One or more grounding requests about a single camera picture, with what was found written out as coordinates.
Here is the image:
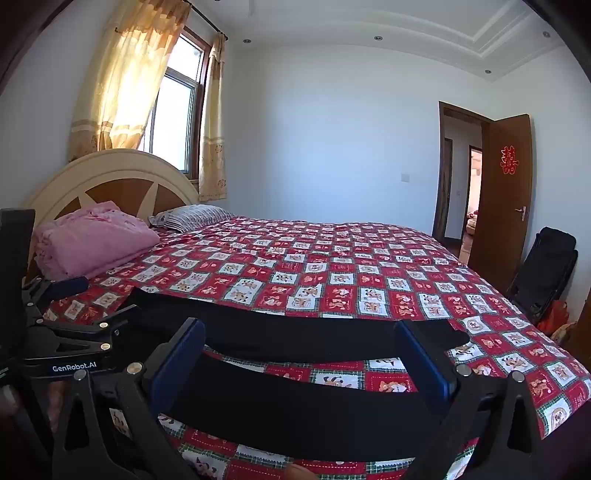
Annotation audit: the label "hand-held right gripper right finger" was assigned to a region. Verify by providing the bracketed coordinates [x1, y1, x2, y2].
[394, 320, 555, 480]

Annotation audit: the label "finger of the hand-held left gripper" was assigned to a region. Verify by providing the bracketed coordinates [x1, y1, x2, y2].
[28, 310, 130, 358]
[21, 276, 89, 319]

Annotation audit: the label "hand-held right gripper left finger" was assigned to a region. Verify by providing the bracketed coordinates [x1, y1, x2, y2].
[54, 318, 206, 480]

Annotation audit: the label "black pants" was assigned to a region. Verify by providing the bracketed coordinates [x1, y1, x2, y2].
[111, 287, 481, 464]

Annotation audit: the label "pink folded blanket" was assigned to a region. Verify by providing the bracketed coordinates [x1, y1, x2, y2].
[34, 202, 161, 281]

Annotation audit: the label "cream wooden headboard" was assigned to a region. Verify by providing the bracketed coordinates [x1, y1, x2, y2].
[25, 148, 200, 278]

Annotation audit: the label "red printed bedspread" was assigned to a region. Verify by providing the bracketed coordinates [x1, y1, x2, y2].
[39, 216, 591, 480]

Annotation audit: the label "red plastic bag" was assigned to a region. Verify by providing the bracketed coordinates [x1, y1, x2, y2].
[536, 300, 570, 335]

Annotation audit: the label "striped pillow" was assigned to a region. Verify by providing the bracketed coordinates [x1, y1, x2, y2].
[148, 204, 236, 234]

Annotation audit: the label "patterned bag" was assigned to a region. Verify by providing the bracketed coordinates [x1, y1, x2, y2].
[551, 322, 578, 344]

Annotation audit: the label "black folding chair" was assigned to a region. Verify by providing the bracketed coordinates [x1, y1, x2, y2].
[505, 226, 579, 324]

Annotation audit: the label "wooden cabinet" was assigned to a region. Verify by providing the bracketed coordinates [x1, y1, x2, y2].
[567, 295, 591, 365]

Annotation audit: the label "brown wooden door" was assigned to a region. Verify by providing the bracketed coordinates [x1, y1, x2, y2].
[467, 114, 533, 294]

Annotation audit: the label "window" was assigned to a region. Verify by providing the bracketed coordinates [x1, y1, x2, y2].
[139, 25, 213, 183]

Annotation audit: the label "wide yellow curtain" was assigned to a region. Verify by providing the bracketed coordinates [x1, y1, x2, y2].
[68, 0, 191, 162]

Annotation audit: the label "dark curtain rod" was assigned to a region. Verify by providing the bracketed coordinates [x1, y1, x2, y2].
[178, 0, 228, 37]

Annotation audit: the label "brown door frame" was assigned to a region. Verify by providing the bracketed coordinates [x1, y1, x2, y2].
[431, 100, 496, 250]

